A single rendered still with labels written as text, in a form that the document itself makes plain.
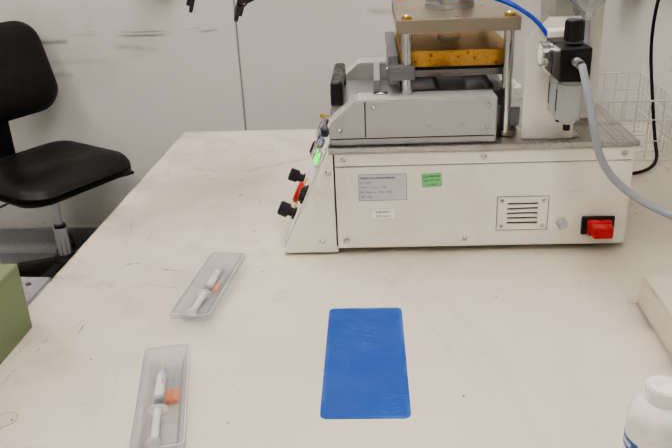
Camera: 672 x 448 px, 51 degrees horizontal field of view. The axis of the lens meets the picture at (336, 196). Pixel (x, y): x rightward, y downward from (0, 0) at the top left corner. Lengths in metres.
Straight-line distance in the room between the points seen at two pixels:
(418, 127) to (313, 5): 1.58
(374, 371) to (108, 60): 2.12
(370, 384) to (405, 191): 0.36
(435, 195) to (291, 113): 1.64
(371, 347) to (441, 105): 0.37
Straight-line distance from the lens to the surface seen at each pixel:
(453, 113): 1.07
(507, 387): 0.86
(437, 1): 1.17
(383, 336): 0.94
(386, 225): 1.12
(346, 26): 2.61
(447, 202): 1.11
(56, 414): 0.90
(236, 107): 2.72
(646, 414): 0.65
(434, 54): 1.11
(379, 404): 0.83
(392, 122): 1.07
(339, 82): 1.15
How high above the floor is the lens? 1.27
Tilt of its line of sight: 22 degrees down
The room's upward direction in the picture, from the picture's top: 3 degrees counter-clockwise
